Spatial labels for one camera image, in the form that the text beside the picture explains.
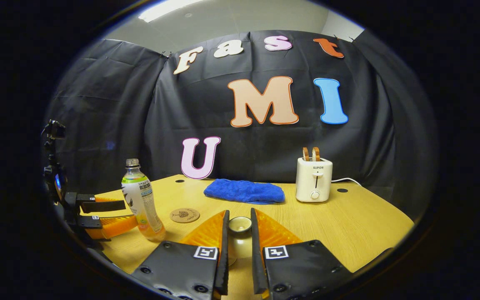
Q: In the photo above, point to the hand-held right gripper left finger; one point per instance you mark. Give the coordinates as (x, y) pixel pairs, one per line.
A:
(224, 250)

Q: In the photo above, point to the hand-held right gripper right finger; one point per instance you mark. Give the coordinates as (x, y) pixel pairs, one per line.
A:
(256, 258)

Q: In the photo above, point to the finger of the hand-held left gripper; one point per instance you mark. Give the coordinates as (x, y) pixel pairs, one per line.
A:
(117, 227)
(106, 206)

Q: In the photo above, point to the white label plastic water bottle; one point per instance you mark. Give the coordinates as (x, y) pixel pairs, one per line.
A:
(142, 200)

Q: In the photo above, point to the round cork coaster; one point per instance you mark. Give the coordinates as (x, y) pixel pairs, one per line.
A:
(184, 215)

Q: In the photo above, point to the blue folded towel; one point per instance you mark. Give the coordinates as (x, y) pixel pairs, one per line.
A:
(244, 191)

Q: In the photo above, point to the black backdrop cloth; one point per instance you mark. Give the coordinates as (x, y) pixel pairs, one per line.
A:
(119, 116)

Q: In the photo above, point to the white toaster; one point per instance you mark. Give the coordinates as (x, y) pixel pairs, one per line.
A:
(314, 183)

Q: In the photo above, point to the toasted bread slice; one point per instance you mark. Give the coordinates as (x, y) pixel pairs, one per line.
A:
(306, 154)
(316, 154)

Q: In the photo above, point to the ceiling light panel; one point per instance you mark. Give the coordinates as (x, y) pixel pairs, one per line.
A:
(169, 9)

